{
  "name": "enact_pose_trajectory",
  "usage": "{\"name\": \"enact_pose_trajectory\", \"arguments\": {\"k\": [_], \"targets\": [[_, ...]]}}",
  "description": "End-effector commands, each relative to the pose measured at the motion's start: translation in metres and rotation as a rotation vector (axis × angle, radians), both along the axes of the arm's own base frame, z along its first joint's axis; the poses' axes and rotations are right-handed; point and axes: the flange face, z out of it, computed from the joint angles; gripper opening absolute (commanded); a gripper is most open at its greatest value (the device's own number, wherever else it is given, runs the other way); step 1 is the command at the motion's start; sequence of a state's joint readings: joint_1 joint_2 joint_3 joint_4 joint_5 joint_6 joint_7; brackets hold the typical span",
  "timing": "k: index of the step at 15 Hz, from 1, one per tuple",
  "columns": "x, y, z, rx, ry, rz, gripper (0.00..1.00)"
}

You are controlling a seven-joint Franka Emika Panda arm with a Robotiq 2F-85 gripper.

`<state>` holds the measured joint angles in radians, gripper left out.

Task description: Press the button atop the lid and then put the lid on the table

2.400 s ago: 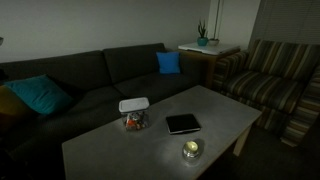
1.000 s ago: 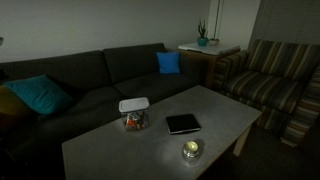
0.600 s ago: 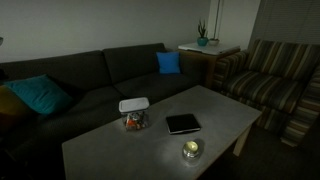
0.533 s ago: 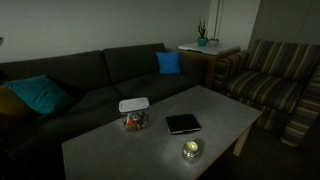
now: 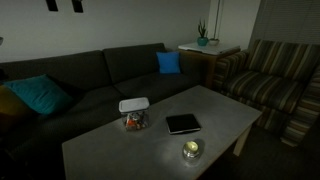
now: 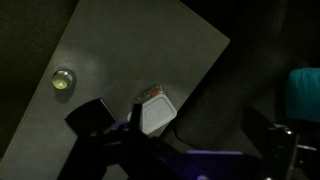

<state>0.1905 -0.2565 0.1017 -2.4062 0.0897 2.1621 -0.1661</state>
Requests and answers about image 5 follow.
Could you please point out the white square container lid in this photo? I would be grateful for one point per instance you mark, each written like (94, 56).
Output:
(134, 104)

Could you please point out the blue throw pillow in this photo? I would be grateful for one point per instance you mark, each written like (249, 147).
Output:
(168, 62)

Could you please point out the black flat notebook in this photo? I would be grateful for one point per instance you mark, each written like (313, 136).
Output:
(182, 123)

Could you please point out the wooden side table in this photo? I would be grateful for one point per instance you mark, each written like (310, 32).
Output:
(203, 65)

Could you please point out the dark patterned fabric sofa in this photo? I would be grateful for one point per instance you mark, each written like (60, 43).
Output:
(100, 86)

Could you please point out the teal plant pot with plant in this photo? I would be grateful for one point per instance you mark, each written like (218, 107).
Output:
(202, 41)

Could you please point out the white board on side table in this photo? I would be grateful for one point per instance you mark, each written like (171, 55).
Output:
(210, 48)

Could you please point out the silver candle tin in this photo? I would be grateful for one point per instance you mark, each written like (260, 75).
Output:
(191, 150)

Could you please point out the small white pot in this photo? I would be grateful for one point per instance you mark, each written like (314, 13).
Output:
(213, 41)

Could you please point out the thin dark plant twigs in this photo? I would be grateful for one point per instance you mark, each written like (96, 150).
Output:
(217, 20)

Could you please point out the striped armchair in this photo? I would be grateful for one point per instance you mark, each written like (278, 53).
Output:
(266, 86)

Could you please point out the teal throw pillow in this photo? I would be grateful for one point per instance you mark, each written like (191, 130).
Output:
(40, 95)

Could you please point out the window blinds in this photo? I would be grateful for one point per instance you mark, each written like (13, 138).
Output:
(290, 20)

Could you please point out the yellow throw pillow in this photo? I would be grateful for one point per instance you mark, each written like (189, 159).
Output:
(11, 110)

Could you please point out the dark wall hanging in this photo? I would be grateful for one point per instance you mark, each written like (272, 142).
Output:
(51, 5)
(77, 5)

